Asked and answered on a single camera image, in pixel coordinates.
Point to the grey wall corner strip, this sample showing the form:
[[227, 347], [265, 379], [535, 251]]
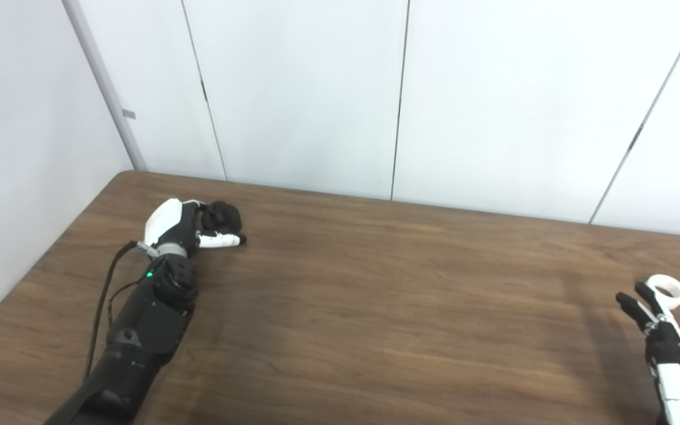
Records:
[[101, 77]]

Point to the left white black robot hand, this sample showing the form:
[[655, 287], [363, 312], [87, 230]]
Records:
[[163, 221]]

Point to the round black plastic part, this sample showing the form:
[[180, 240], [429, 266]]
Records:
[[225, 217]]

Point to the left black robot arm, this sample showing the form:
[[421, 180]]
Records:
[[145, 330]]

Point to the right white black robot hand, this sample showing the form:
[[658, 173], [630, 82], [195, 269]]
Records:
[[679, 378]]

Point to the small grey wall tag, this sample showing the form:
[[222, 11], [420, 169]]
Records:
[[128, 114]]

